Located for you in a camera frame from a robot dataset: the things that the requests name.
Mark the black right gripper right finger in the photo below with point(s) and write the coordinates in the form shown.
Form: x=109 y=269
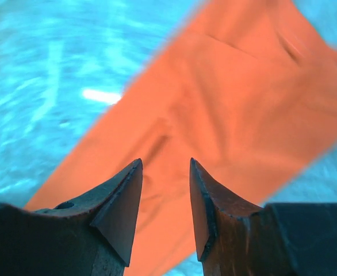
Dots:
x=236 y=237

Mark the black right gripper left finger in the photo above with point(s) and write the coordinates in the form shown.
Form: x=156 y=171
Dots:
x=91 y=234

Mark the orange t-shirt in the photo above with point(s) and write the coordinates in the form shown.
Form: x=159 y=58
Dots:
x=247 y=88

